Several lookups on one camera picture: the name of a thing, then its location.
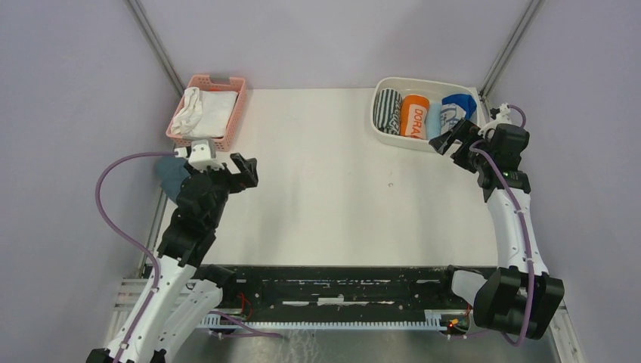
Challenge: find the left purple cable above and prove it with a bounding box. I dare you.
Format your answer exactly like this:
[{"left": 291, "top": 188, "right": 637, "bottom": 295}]
[{"left": 94, "top": 151, "right": 194, "bottom": 363}]

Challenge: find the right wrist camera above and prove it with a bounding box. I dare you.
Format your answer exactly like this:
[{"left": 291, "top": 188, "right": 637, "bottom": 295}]
[{"left": 479, "top": 103, "right": 512, "bottom": 135}]

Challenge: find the light blue towel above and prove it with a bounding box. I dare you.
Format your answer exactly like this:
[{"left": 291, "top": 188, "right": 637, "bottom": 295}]
[{"left": 426, "top": 102, "right": 442, "bottom": 140}]

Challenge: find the striped rolled towel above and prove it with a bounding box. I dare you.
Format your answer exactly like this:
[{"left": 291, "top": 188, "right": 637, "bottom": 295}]
[{"left": 373, "top": 88, "right": 403, "bottom": 135}]

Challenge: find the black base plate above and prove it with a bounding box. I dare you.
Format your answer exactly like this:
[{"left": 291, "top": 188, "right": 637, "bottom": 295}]
[{"left": 219, "top": 265, "right": 468, "bottom": 323}]

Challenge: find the orange rolled towel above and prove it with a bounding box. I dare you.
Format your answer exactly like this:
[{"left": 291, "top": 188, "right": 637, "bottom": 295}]
[{"left": 399, "top": 94, "right": 430, "bottom": 140}]

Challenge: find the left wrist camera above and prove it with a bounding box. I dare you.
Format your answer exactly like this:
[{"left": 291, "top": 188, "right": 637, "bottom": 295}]
[{"left": 187, "top": 139, "right": 224, "bottom": 172}]

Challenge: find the patterned white blue cloth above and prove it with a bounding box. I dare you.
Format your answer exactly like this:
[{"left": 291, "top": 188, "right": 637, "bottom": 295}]
[{"left": 440, "top": 103, "right": 466, "bottom": 135}]

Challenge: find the white folded towel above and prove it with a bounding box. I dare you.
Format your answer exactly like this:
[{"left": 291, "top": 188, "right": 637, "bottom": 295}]
[{"left": 190, "top": 91, "right": 238, "bottom": 138}]

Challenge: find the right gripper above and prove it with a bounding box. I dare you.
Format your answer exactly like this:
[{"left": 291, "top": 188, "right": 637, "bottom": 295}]
[{"left": 430, "top": 117, "right": 495, "bottom": 174}]

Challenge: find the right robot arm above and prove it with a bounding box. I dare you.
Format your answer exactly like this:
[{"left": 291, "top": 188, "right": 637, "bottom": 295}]
[{"left": 429, "top": 119, "right": 565, "bottom": 345}]

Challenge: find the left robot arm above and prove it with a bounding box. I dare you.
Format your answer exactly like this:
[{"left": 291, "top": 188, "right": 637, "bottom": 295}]
[{"left": 87, "top": 151, "right": 259, "bottom": 362}]

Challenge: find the white plastic tub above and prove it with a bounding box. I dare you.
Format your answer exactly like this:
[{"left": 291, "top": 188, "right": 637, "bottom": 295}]
[{"left": 369, "top": 76, "right": 487, "bottom": 154}]

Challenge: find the dark blue towel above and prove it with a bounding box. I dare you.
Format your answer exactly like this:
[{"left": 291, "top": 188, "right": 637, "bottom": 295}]
[{"left": 441, "top": 93, "right": 477, "bottom": 119}]

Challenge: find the white crumpled cloth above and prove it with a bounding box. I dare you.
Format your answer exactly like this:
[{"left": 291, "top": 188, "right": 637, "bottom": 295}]
[{"left": 170, "top": 87, "right": 203, "bottom": 135}]

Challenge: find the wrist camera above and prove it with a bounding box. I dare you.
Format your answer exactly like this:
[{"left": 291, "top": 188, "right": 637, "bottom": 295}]
[
  {"left": 479, "top": 103, "right": 512, "bottom": 135},
  {"left": 187, "top": 139, "right": 224, "bottom": 172}
]

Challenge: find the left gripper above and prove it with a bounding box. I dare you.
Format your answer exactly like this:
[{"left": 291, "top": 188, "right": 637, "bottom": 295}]
[{"left": 185, "top": 151, "right": 258, "bottom": 228}]

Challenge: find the grey-blue towel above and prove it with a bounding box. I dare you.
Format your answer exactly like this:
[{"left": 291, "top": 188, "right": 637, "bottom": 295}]
[{"left": 154, "top": 156, "right": 190, "bottom": 203}]

